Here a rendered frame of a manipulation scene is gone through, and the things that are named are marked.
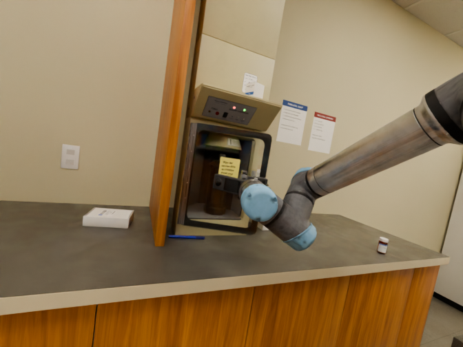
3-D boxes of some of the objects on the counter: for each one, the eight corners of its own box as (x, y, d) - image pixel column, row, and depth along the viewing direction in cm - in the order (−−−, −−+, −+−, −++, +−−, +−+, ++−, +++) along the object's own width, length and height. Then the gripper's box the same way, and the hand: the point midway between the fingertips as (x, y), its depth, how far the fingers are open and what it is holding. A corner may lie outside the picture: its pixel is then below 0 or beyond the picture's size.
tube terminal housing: (167, 215, 110) (187, 56, 103) (227, 217, 123) (249, 75, 116) (173, 235, 87) (201, 32, 80) (247, 235, 100) (275, 60, 93)
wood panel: (149, 206, 121) (182, -72, 108) (154, 206, 122) (189, -69, 109) (155, 246, 76) (213, -221, 63) (164, 246, 77) (223, -213, 64)
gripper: (266, 212, 62) (256, 196, 83) (273, 177, 61) (260, 170, 82) (236, 207, 61) (233, 193, 83) (242, 172, 61) (238, 166, 82)
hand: (240, 181), depth 81 cm, fingers closed, pressing on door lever
